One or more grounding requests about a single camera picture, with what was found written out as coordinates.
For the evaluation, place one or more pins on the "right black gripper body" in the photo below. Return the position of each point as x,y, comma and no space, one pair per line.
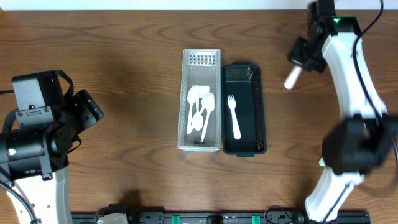
306,56

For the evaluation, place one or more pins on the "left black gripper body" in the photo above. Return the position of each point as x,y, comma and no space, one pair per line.
81,114

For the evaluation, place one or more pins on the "white plastic spoon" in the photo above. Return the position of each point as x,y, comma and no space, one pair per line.
292,78
208,102
191,98
197,121
202,90

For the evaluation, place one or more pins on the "white plastic fork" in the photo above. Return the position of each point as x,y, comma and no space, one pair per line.
232,107
321,162

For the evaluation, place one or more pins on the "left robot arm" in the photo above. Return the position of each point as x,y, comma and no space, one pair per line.
36,140

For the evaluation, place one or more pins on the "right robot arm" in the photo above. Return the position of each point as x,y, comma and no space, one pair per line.
366,133

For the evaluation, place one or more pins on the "black perforated plastic basket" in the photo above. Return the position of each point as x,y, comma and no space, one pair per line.
243,81

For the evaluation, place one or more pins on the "clear perforated plastic basket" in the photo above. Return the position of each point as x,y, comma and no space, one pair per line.
200,67

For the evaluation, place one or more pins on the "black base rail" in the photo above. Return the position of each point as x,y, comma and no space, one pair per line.
117,213

